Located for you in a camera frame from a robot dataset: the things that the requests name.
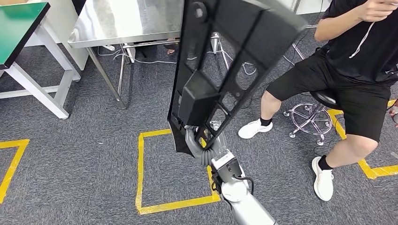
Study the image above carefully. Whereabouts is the black plastic car part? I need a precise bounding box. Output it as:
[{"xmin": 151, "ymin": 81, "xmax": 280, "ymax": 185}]
[{"xmin": 167, "ymin": 0, "xmax": 308, "ymax": 155}]

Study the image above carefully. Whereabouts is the stainless steel workbench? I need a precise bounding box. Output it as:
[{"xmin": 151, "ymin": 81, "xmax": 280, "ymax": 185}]
[{"xmin": 68, "ymin": 0, "xmax": 318, "ymax": 110}]

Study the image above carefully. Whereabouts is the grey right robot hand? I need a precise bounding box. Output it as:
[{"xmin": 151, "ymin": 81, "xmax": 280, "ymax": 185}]
[{"xmin": 184, "ymin": 121, "xmax": 228, "ymax": 154}]

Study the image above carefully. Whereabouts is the white floor cable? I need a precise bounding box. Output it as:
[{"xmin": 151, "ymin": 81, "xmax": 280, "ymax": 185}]
[{"xmin": 97, "ymin": 45, "xmax": 259, "ymax": 76}]

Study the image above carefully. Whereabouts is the person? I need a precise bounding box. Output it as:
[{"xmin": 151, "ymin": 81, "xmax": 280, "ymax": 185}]
[
  {"xmin": 134, "ymin": 38, "xmax": 180, "ymax": 59},
  {"xmin": 237, "ymin": 0, "xmax": 398, "ymax": 202}
]

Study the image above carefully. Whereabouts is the yellow floor tape square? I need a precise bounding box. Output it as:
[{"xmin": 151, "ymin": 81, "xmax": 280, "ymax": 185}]
[
  {"xmin": 0, "ymin": 139, "xmax": 30, "ymax": 205},
  {"xmin": 326, "ymin": 99, "xmax": 398, "ymax": 180},
  {"xmin": 135, "ymin": 128, "xmax": 221, "ymax": 216}
]

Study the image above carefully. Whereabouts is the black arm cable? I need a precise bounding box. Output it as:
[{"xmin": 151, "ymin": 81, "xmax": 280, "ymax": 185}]
[{"xmin": 211, "ymin": 175, "xmax": 255, "ymax": 196}]

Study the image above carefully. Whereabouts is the white table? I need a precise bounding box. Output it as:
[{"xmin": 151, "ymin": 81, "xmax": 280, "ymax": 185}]
[{"xmin": 24, "ymin": 0, "xmax": 89, "ymax": 70}]

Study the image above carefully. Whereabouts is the green top table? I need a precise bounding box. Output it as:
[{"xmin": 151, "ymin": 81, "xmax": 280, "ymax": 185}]
[{"xmin": 0, "ymin": 1, "xmax": 82, "ymax": 120}]

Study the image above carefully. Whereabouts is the black chrome stool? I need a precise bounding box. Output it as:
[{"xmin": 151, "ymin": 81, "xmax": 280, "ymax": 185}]
[{"xmin": 283, "ymin": 89, "xmax": 343, "ymax": 147}]

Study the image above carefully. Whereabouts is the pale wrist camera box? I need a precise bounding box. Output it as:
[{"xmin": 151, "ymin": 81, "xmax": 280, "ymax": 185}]
[{"xmin": 211, "ymin": 151, "xmax": 244, "ymax": 187}]

